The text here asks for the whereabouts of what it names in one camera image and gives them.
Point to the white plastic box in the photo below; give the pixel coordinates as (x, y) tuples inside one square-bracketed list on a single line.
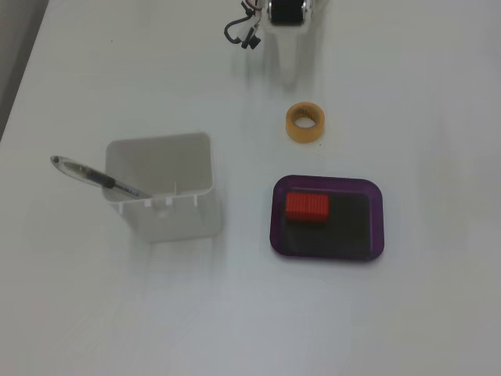
[(176, 223)]

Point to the white gripper, black motor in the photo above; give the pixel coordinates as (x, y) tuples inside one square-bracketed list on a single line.
[(286, 12)]

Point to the clear black pen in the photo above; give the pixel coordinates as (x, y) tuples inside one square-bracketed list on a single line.
[(84, 171)]

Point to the red block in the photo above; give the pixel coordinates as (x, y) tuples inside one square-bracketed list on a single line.
[(307, 205)]

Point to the yellow tape roll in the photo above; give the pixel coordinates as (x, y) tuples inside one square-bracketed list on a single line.
[(291, 130)]

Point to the purple metal tray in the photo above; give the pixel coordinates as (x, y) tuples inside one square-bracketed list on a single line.
[(377, 219)]

